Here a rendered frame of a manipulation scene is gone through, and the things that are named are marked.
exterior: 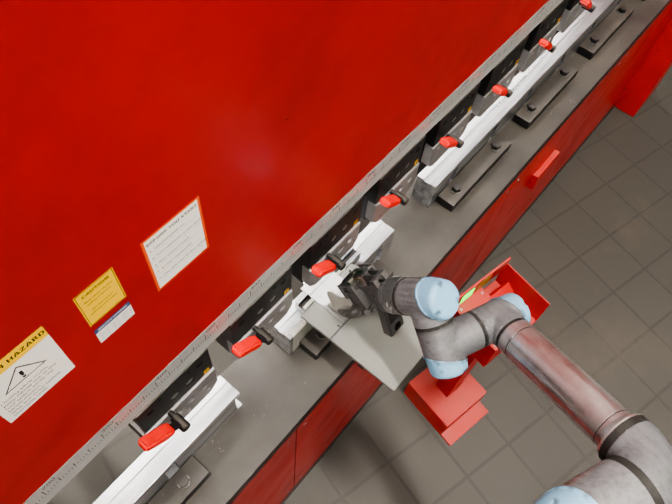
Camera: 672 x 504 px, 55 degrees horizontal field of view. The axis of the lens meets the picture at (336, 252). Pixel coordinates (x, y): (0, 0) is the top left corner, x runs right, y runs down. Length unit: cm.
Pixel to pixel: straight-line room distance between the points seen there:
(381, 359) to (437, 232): 46
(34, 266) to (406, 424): 194
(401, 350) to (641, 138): 229
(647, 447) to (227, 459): 84
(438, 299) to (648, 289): 192
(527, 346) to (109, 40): 89
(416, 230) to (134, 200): 116
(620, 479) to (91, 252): 76
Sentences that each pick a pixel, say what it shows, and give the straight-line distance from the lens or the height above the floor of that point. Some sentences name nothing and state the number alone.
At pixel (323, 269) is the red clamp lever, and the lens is 114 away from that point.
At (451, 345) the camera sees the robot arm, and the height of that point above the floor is 123.
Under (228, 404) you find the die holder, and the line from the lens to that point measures 141.
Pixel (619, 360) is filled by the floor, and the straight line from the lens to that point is 278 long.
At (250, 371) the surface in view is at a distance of 153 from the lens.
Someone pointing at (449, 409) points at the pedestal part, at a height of 12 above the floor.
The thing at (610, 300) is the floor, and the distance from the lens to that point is 289.
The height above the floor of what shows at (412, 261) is 88.
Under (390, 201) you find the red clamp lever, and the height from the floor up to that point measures 131.
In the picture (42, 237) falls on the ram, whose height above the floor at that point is 183.
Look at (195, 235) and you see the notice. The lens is 78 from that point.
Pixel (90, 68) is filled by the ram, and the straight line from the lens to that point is 53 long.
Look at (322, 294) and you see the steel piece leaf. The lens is 146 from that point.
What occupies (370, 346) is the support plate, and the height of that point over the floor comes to 100.
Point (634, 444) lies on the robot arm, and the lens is 108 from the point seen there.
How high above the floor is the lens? 231
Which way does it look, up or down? 60 degrees down
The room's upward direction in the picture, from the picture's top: 7 degrees clockwise
